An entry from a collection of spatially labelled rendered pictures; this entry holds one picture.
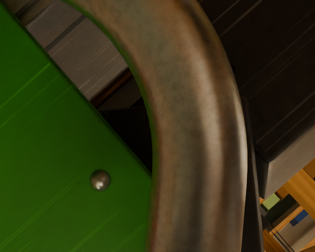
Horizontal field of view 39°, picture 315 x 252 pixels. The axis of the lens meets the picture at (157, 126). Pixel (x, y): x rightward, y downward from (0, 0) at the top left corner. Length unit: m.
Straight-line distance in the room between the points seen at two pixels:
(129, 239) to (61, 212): 0.04
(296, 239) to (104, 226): 9.16
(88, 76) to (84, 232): 0.53
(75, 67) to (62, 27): 0.10
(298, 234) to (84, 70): 8.81
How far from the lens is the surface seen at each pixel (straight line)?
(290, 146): 0.29
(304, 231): 9.44
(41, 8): 0.28
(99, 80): 0.78
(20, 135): 0.24
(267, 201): 8.83
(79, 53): 0.69
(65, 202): 0.24
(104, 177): 0.23
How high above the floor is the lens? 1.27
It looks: 19 degrees down
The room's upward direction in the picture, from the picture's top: 139 degrees clockwise
